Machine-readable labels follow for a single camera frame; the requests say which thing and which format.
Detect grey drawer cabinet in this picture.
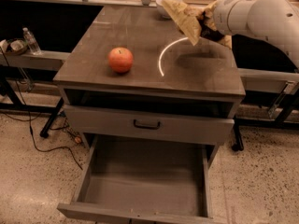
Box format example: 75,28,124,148
54,6,245,159

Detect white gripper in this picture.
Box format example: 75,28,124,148
162,0,248,49

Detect black floor cable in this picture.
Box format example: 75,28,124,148
0,47,84,171

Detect grey side shelf right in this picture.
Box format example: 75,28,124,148
238,68,299,94

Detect red apple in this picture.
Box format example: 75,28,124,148
108,47,134,74

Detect clear plastic water bottle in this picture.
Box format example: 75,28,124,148
22,27,41,55

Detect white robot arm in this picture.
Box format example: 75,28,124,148
162,0,299,67

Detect white bowl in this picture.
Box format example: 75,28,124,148
155,0,182,19

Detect tape roll on shelf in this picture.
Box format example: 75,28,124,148
6,39,27,56

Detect closed grey top drawer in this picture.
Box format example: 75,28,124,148
64,105,234,145

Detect open grey middle drawer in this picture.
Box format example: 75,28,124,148
57,135,216,224

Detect brown chip bag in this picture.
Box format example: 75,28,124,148
199,0,218,27

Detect grey side shelf left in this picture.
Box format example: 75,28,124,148
0,50,69,71

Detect black drawer handle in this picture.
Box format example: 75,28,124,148
133,119,161,130

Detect grey side shelf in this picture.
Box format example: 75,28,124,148
238,68,299,94
0,50,69,71

